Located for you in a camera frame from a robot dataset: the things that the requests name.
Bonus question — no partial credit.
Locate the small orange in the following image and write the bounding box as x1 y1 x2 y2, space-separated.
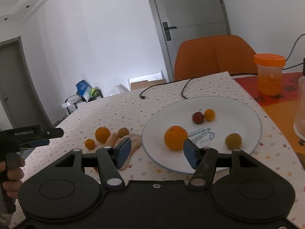
84 139 96 150

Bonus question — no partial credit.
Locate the large orange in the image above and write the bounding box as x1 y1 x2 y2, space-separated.
95 127 111 144
164 126 188 151

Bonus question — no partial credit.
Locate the person's left hand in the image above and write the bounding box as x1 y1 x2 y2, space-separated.
3 157 25 199

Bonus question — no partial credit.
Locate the large orange on table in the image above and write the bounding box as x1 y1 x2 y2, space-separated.
95 127 111 144

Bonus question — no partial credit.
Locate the green-brown fruit on table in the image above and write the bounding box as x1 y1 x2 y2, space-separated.
117 128 129 138

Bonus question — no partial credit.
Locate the green-brown round fruit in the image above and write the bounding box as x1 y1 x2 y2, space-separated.
225 133 242 149

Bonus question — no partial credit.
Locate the grey door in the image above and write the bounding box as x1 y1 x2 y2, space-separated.
148 0 231 81
1 36 52 128

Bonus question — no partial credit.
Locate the dark red small fruit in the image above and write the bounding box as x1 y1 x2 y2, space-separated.
192 112 205 125

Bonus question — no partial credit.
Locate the small orange kumquat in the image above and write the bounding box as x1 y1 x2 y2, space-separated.
204 109 216 122

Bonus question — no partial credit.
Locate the white round plate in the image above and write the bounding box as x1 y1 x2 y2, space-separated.
142 96 263 175

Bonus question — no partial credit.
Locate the dotted white tablecloth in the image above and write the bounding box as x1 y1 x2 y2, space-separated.
23 72 304 228

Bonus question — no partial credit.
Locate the black metal shelf rack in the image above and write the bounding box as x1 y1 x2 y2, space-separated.
62 88 103 115

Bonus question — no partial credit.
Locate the white plastic bag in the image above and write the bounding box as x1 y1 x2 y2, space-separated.
109 84 129 96

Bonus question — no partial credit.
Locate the blue plastic bag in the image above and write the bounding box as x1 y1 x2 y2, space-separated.
75 80 89 97

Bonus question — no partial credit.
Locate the brown cardboard sheet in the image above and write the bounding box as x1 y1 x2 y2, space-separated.
130 79 165 90

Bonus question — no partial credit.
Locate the orange red table mat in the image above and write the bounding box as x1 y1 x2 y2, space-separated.
234 72 304 165

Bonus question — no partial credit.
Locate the white framed board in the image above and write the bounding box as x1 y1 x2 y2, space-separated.
128 71 165 90

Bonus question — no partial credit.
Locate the clear glass cup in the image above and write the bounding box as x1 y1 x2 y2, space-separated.
294 77 305 140

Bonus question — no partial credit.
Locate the orange chair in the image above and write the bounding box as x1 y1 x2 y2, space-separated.
174 35 258 81

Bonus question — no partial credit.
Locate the orange lidded plastic cup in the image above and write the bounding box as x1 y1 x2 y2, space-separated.
254 53 285 96

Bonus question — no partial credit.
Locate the black usb cable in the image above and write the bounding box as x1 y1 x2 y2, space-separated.
139 34 305 100

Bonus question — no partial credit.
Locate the black door handle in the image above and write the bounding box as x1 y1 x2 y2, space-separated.
162 22 177 41

